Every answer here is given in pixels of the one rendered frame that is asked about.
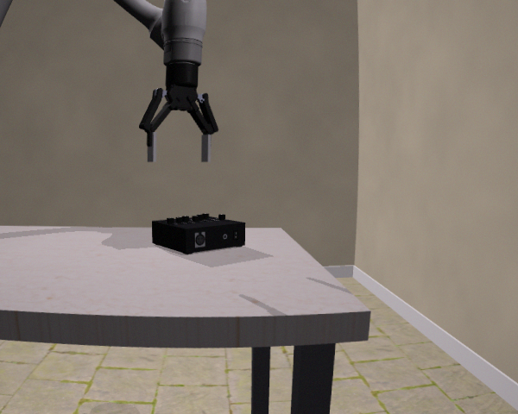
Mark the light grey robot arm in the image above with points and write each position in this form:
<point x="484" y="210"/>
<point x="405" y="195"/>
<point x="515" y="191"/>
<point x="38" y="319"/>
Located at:
<point x="178" y="30"/>

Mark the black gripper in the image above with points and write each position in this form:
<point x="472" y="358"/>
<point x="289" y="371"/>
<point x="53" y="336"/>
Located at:
<point x="181" y="86"/>

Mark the black lighting desk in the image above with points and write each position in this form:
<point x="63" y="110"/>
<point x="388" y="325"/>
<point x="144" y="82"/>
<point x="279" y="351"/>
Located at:
<point x="198" y="233"/>

